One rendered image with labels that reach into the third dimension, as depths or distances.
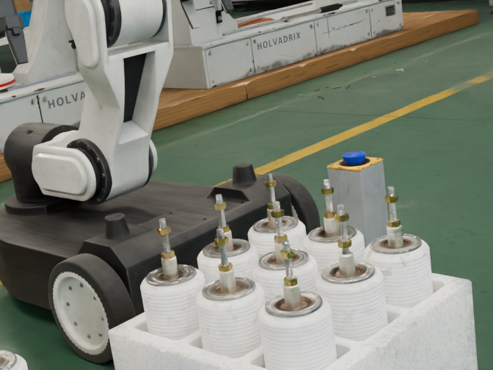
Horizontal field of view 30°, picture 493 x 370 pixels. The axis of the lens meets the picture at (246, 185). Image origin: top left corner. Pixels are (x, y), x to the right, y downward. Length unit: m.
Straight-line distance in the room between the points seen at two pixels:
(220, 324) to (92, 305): 0.48
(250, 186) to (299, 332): 0.77
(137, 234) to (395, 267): 0.57
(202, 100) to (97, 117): 1.95
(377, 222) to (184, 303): 0.43
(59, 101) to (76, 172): 1.55
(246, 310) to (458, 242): 0.92
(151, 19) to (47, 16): 1.84
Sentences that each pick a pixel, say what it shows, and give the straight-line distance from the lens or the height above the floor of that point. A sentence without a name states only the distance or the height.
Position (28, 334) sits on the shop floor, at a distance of 1.93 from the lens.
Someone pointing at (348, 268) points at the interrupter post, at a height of 0.26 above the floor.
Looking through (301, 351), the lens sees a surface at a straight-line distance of 1.18.
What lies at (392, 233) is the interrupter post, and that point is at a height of 0.27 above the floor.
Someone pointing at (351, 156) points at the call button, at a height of 0.33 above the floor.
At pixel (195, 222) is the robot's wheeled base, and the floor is 0.19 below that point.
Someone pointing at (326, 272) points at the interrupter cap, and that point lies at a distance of 1.29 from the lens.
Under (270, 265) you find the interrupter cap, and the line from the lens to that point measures 1.34.
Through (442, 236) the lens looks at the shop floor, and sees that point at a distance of 2.13.
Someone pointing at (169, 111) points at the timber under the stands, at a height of 0.06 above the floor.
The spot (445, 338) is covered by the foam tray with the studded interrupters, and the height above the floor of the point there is 0.12.
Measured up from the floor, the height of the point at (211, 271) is 0.23.
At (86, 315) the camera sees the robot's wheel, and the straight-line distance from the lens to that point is 1.71.
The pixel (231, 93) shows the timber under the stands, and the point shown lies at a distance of 3.93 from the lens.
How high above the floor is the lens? 0.73
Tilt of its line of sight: 16 degrees down
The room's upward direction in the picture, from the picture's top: 8 degrees counter-clockwise
